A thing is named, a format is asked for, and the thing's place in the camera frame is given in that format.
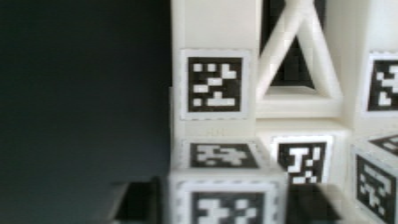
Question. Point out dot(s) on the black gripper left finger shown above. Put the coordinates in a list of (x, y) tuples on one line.
[(137, 205)]

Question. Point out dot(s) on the white chair back ladder part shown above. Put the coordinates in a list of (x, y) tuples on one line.
[(281, 60)]

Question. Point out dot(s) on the white tagged cube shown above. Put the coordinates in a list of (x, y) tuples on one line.
[(375, 177), (226, 183)]

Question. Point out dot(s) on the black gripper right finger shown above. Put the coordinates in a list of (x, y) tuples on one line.
[(309, 209)]

